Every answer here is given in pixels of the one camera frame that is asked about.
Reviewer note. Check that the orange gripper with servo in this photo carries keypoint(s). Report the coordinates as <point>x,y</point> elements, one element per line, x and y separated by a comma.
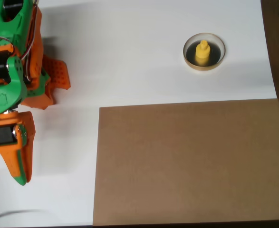
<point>4,136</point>

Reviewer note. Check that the small yellow plastic piece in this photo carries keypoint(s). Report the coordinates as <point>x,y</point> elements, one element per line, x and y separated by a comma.
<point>203,52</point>

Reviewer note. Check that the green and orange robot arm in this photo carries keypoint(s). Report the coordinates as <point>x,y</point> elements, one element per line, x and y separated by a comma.
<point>15,26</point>

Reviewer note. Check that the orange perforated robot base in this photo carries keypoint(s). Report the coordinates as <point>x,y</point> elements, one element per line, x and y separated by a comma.
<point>58,73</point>

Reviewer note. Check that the round dish with gold rim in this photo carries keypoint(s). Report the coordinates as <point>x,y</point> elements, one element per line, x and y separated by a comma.
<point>216,59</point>

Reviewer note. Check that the white paper sheet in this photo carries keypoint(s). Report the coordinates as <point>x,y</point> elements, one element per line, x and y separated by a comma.
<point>129,71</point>

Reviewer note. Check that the brown fibreboard panel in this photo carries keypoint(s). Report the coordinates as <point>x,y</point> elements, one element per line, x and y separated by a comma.
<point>189,161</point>

